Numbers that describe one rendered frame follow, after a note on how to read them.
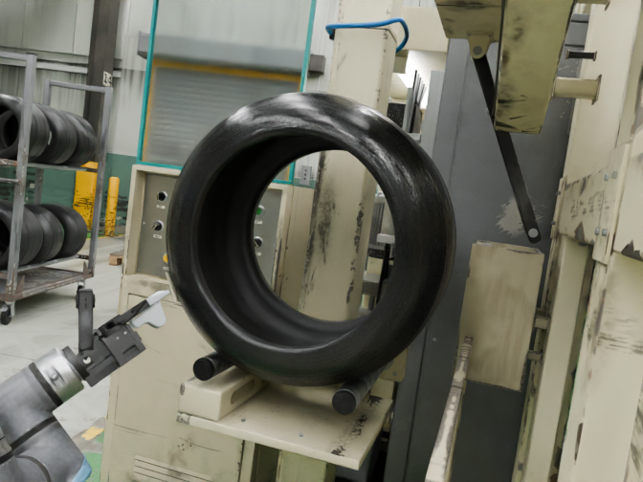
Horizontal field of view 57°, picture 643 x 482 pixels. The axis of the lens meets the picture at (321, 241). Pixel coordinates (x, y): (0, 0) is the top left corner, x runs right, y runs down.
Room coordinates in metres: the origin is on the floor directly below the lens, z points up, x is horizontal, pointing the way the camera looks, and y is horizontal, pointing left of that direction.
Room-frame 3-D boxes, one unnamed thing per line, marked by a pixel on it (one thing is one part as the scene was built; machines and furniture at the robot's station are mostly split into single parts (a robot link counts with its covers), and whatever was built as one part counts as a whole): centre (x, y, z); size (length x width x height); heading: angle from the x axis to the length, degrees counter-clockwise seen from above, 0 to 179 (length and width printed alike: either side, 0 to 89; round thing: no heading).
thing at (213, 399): (1.28, 0.14, 0.83); 0.36 x 0.09 x 0.06; 164
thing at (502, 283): (1.34, -0.42, 1.05); 0.20 x 0.15 x 0.30; 164
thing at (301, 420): (1.24, 0.01, 0.80); 0.37 x 0.36 x 0.02; 74
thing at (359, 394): (1.19, -0.13, 0.90); 0.35 x 0.05 x 0.05; 164
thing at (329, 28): (1.49, -0.04, 1.66); 0.19 x 0.19 x 0.06; 74
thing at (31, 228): (4.79, 2.39, 0.96); 1.36 x 0.71 x 1.92; 173
